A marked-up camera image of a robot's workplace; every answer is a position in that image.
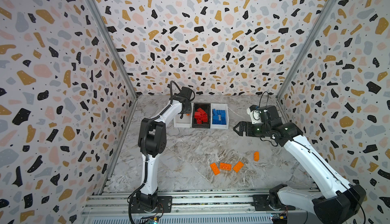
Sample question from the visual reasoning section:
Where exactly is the blue lego brick pair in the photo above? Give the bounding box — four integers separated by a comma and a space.
217, 110, 226, 118

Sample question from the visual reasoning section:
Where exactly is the orange long lego brick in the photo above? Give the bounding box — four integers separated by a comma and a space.
219, 163, 232, 171

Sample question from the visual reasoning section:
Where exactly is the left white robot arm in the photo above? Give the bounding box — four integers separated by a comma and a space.
129, 87, 195, 211

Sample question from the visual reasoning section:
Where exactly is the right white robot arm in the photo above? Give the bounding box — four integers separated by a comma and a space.
233, 122, 366, 224

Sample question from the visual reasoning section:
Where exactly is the black middle bin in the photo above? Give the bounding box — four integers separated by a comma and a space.
192, 103, 211, 129

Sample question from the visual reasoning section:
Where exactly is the left white bin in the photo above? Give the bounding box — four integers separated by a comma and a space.
173, 100, 193, 128

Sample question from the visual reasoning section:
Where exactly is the white bin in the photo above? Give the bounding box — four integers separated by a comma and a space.
210, 103, 229, 130
173, 100, 193, 128

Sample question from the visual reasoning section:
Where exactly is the right white bin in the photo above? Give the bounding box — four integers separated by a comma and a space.
210, 103, 229, 130

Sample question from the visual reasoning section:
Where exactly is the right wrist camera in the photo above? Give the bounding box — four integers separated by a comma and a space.
246, 105, 268, 125

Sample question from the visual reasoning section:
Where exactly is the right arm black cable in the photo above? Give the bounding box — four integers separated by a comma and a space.
258, 90, 270, 112

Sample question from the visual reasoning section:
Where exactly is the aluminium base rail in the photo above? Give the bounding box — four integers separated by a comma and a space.
80, 188, 342, 224

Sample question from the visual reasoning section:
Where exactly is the right corner aluminium post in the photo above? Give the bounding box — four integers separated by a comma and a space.
276, 0, 337, 100

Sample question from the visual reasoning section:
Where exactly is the corner aluminium post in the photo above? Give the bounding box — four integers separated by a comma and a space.
85, 0, 137, 101
276, 0, 337, 100

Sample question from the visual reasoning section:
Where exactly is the left corner aluminium post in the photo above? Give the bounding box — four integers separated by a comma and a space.
85, 0, 137, 101

